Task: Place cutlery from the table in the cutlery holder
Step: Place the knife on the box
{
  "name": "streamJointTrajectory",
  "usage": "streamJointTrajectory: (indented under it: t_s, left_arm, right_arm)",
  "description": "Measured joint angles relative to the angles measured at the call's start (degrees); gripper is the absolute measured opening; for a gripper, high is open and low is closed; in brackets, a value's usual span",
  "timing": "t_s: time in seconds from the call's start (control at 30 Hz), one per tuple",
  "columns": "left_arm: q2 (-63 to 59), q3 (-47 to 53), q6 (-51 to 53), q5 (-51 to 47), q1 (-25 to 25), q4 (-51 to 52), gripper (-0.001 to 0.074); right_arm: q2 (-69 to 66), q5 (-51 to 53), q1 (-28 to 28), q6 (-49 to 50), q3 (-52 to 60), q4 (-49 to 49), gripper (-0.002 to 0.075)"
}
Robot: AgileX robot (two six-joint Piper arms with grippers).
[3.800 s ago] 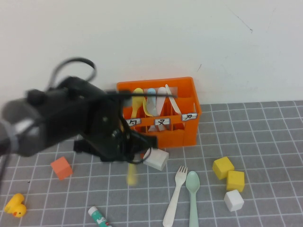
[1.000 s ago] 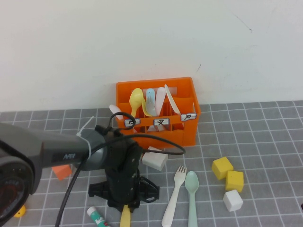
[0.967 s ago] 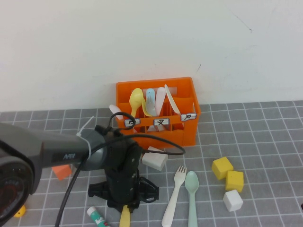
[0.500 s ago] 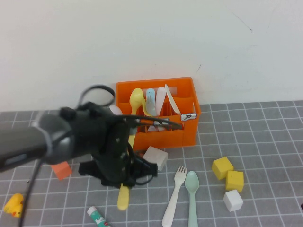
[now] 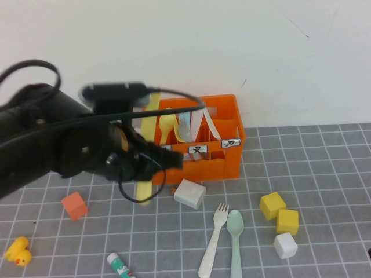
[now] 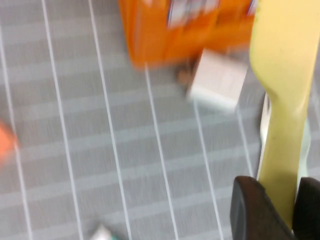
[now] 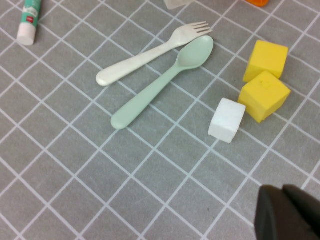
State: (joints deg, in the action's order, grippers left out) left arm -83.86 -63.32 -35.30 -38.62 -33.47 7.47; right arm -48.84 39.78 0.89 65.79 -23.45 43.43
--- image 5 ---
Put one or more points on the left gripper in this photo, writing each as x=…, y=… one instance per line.
x=116, y=162

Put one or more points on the yellow plastic knife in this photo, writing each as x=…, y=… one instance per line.
x=150, y=124

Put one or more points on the mint green plastic spoon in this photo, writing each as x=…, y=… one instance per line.
x=234, y=223

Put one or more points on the white plastic fork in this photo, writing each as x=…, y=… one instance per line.
x=214, y=240

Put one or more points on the green white glue stick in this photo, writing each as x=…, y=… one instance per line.
x=119, y=265

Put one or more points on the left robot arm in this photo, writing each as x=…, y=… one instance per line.
x=37, y=139

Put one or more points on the light blue plastic cutlery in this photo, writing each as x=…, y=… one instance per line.
x=185, y=117

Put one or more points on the pale pink plastic cutlery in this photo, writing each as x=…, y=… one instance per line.
x=197, y=121

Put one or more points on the orange plastic cutlery holder crate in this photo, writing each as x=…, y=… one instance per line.
x=214, y=171

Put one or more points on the yellow plastic fork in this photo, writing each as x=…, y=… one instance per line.
x=177, y=133

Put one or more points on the grey plastic fork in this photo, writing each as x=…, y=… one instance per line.
x=186, y=133

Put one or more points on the yellow plastic spoon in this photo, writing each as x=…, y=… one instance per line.
x=167, y=123

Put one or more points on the white rectangular block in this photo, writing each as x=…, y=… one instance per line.
x=189, y=192

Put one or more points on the white plastic spoon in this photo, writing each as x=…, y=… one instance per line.
x=138, y=131

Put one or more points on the white plastic knife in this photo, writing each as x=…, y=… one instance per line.
x=211, y=123

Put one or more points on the orange foam cube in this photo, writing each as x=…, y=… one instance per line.
x=74, y=206

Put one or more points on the yellow foam cube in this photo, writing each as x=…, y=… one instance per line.
x=272, y=204
x=287, y=221

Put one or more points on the white foam cube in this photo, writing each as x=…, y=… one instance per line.
x=285, y=245

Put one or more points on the yellow rubber duck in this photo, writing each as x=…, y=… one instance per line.
x=19, y=255

